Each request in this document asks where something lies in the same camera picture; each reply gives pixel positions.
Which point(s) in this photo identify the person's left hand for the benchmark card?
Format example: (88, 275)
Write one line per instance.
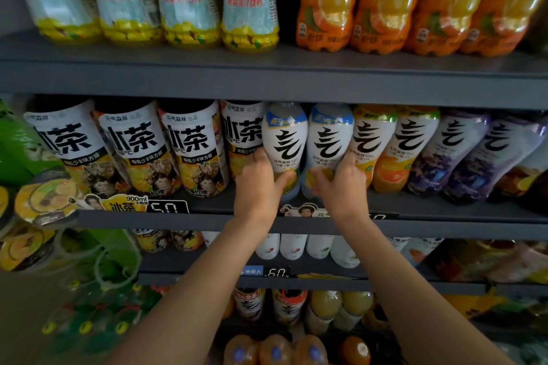
(254, 193)

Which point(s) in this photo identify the person's right hand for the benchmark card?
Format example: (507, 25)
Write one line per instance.
(344, 200)

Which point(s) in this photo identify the person's right thumb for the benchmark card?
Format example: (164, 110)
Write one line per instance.
(318, 183)

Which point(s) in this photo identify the person's left thumb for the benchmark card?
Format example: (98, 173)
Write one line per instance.
(285, 180)

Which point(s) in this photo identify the white bottle with blue band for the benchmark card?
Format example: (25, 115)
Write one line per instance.
(284, 138)
(328, 138)

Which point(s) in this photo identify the person's right forearm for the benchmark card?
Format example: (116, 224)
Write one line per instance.
(411, 300)

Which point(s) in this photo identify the person's left forearm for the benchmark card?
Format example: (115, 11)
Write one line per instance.
(192, 296)

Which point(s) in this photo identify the white paper shelf label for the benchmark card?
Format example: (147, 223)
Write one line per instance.
(305, 210)

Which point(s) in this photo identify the row of small white bottles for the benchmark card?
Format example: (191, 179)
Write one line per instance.
(319, 247)

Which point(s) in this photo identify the large iced tea bottle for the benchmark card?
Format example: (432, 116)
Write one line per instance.
(242, 129)
(195, 142)
(135, 142)
(68, 138)

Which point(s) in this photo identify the black price tag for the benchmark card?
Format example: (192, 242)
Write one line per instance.
(277, 272)
(168, 207)
(383, 215)

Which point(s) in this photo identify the white bottle with orange print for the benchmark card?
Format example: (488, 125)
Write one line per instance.
(404, 146)
(372, 133)

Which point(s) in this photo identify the grey shelf board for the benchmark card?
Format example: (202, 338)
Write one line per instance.
(274, 76)
(325, 277)
(428, 223)

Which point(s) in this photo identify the blue shelf label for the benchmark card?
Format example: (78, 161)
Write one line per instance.
(251, 271)

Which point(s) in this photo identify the small iced tea bottle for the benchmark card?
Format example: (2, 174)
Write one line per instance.
(187, 240)
(152, 240)

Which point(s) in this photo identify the yellow-green drink bottle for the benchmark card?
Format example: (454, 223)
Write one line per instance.
(353, 309)
(323, 309)

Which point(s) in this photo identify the white bottle with red print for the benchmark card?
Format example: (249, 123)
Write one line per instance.
(289, 307)
(249, 304)

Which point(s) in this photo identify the white bottle with purple print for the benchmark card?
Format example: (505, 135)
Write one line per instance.
(445, 151)
(488, 159)

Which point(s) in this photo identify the orange bottle with blue cap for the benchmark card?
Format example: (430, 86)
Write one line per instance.
(310, 352)
(240, 352)
(275, 351)

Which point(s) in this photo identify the yellow paper shelf label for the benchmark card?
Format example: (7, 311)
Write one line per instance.
(115, 203)

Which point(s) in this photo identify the orange bottle with white cap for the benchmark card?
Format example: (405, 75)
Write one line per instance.
(354, 351)

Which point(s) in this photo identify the orange juice bottle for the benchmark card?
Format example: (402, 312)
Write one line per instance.
(449, 5)
(509, 9)
(385, 5)
(327, 1)

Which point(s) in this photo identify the dark bottle with lemon print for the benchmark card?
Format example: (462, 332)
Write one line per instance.
(524, 180)

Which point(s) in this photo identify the pack of green bottles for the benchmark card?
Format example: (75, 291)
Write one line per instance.
(98, 326)

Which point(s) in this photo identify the yellow lidded cup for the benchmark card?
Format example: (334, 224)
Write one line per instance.
(23, 249)
(47, 200)

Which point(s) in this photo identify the green drink package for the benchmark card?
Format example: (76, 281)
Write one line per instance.
(23, 146)

